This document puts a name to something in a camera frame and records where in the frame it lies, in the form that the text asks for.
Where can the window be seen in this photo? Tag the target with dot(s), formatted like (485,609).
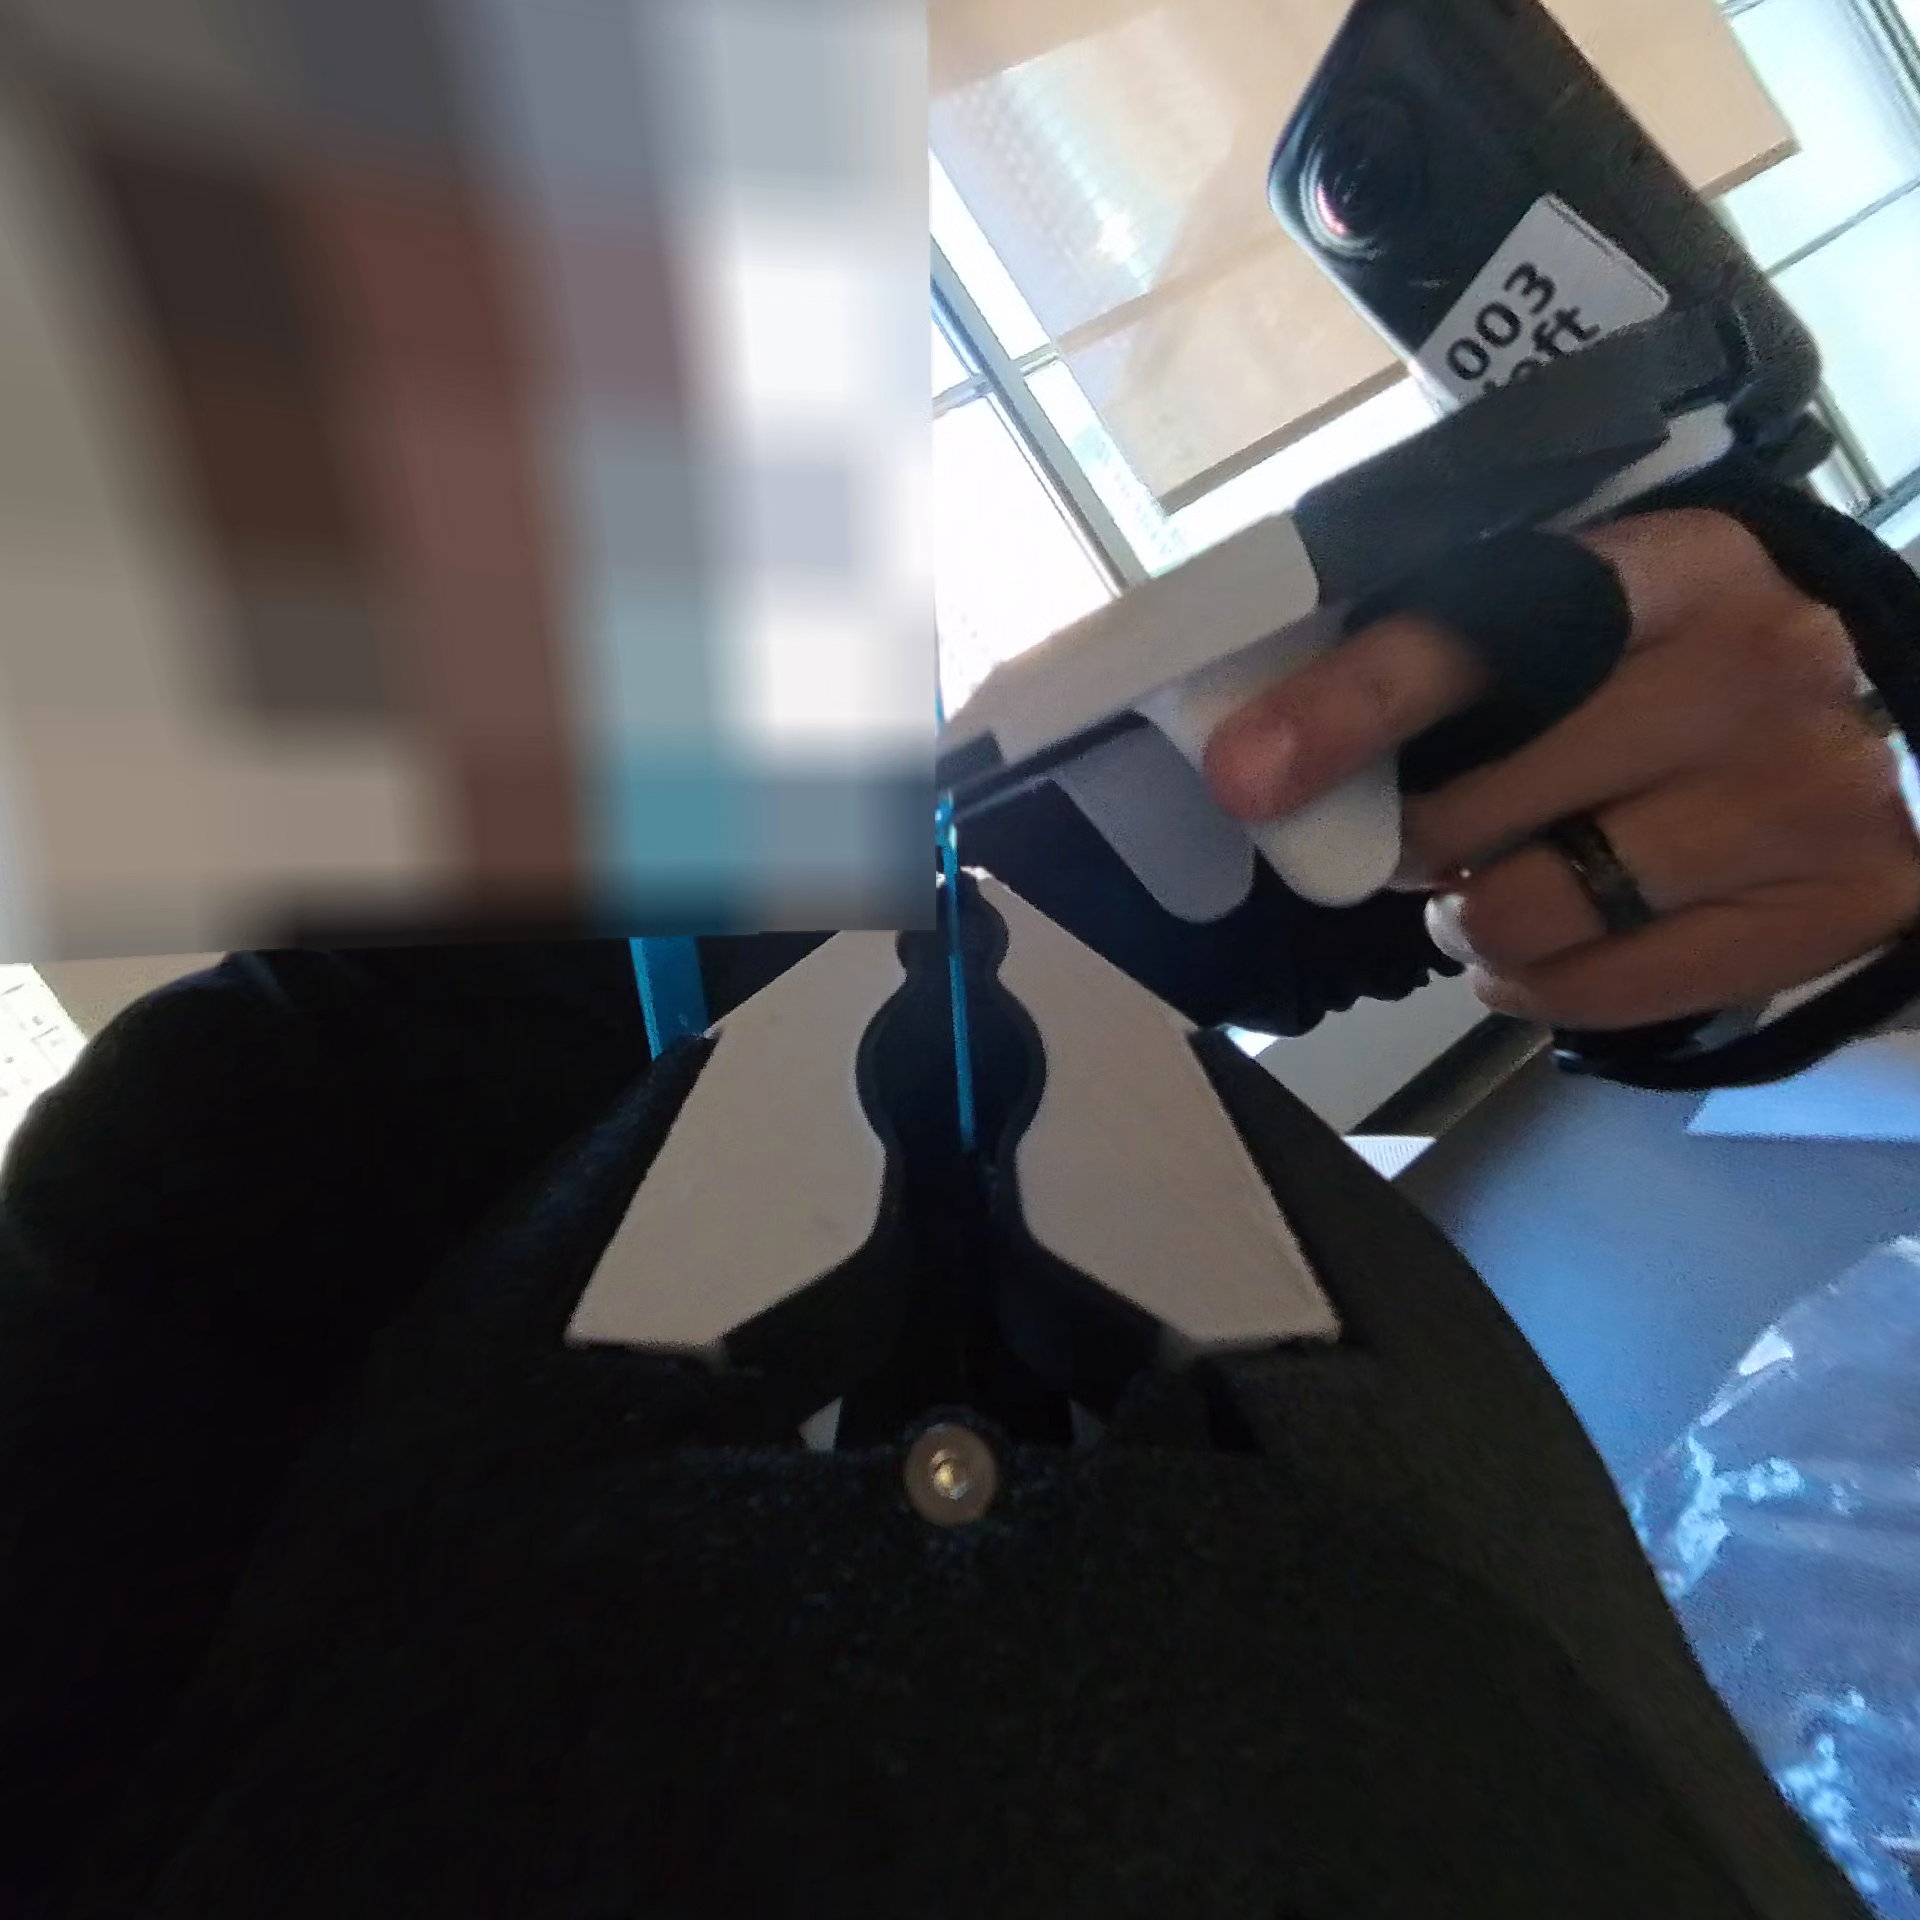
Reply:
(1003,511)

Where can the person's black top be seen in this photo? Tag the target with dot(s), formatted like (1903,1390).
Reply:
(148,1201)

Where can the beige roller blind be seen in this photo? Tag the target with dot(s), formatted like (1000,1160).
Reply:
(1140,224)

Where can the large clear plastic bag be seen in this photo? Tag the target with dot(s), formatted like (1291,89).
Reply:
(1800,1501)

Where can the blue metal bracket assembly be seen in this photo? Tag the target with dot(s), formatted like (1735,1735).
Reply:
(668,991)

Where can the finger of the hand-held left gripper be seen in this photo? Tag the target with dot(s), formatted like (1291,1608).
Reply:
(1154,646)

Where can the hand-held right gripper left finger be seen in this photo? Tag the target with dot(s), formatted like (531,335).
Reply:
(751,1185)

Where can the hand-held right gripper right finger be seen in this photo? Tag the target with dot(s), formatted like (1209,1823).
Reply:
(1170,1185)

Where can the person's left hand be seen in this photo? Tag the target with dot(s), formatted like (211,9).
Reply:
(1740,780)

